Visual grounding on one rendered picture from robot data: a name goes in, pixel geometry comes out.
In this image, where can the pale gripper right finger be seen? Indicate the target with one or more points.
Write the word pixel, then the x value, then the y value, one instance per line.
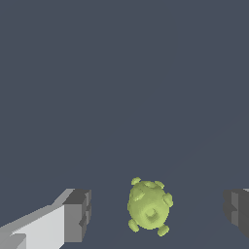
pixel 239 207

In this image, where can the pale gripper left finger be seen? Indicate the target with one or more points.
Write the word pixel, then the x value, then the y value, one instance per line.
pixel 48 223

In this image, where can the green knobbly toy figure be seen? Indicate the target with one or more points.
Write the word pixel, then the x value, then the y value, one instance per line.
pixel 149 207

